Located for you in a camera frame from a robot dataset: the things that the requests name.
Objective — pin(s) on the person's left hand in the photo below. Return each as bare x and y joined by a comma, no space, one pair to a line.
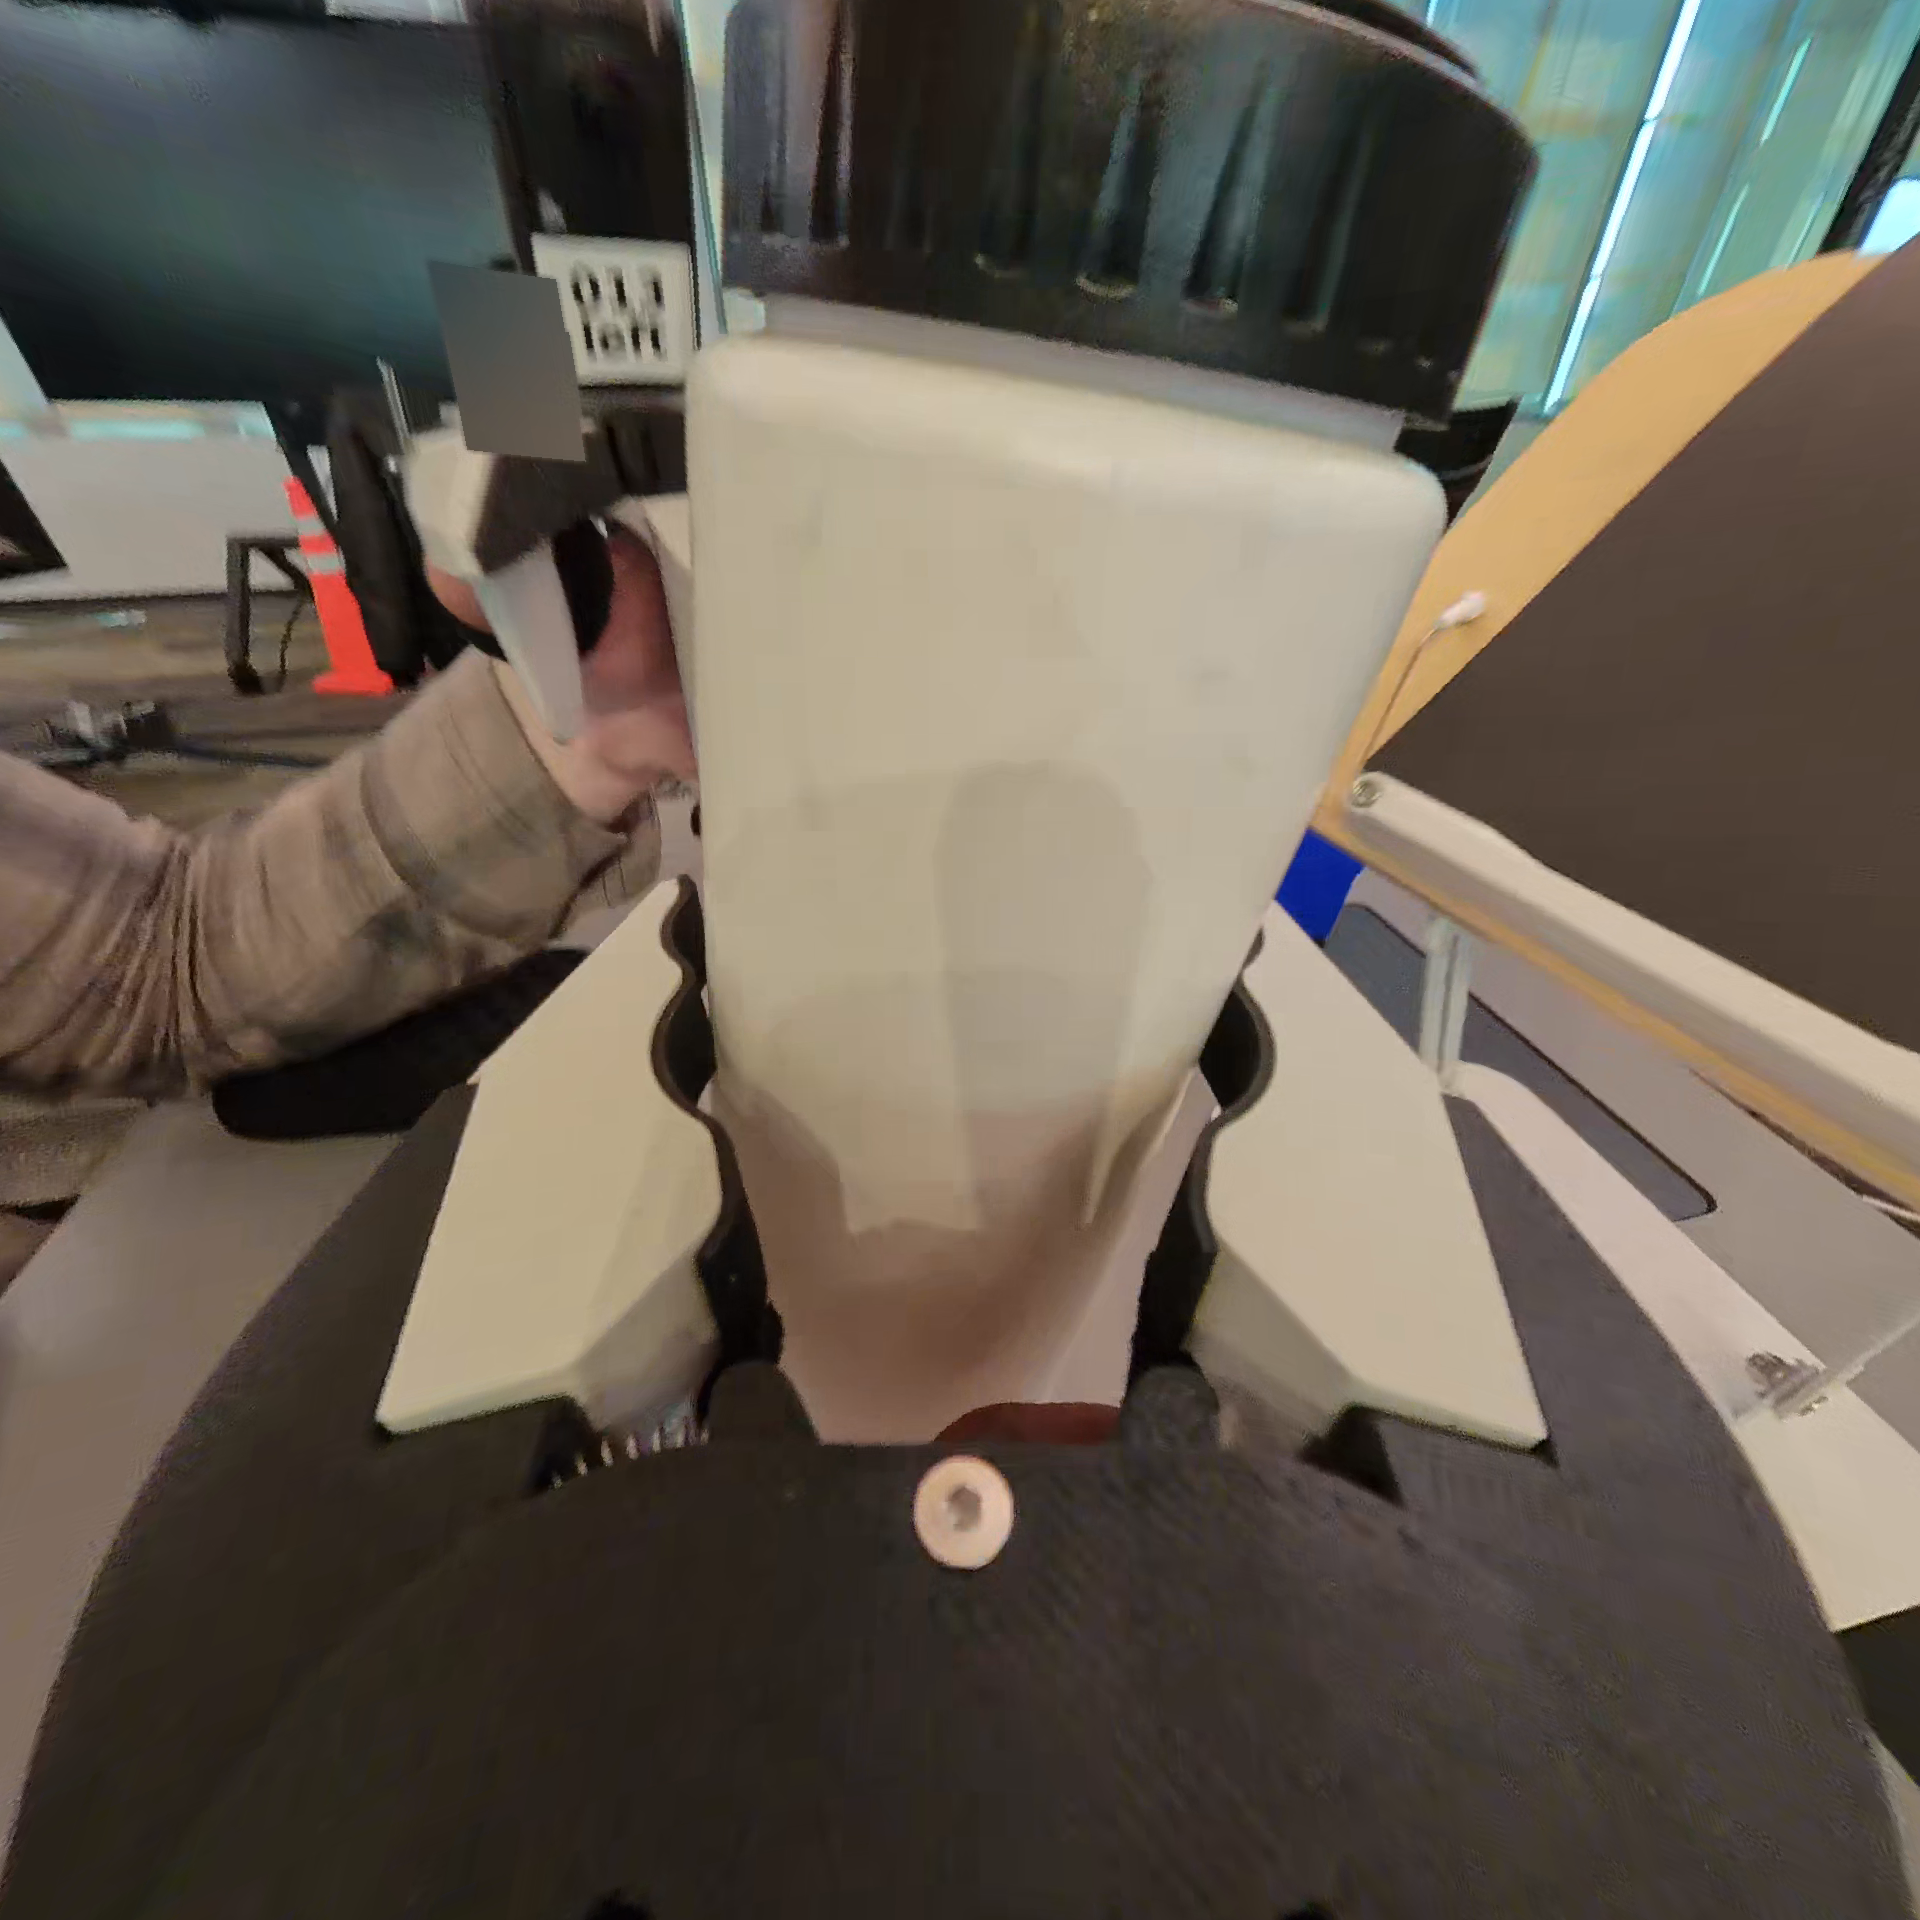
646,707

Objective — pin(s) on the black wall screen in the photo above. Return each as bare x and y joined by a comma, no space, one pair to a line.
211,210

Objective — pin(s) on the black backdrop board stand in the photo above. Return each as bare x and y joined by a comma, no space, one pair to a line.
1711,630

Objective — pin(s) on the white squeeze bottle black cap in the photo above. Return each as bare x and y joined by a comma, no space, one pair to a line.
1020,691

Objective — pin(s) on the black office chair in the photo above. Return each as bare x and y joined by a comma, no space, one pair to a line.
385,540

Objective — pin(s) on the person's left forearm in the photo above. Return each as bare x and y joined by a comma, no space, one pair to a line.
270,900

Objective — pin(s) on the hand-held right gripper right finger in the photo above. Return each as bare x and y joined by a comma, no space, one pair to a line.
1353,1229

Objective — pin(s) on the blue plastic bin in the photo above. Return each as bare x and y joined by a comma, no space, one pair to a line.
1316,885

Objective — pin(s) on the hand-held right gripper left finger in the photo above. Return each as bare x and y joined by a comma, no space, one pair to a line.
556,1229

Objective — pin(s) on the orange traffic cone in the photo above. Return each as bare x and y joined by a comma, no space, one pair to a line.
347,616

